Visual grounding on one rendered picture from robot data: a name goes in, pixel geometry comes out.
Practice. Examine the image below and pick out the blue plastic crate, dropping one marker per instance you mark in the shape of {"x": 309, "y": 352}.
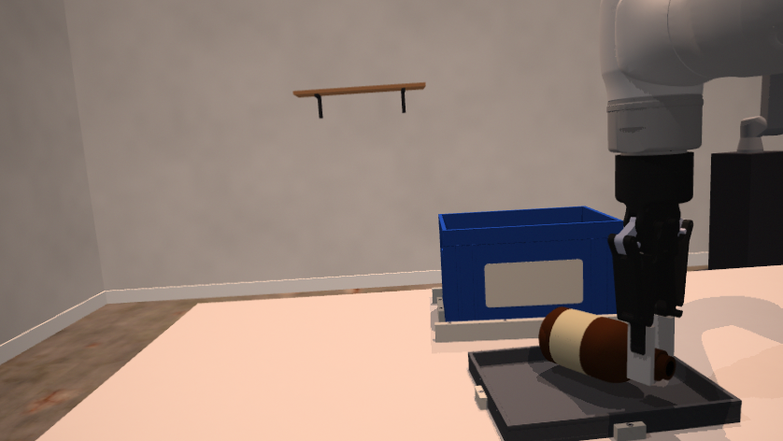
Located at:
{"x": 522, "y": 264}

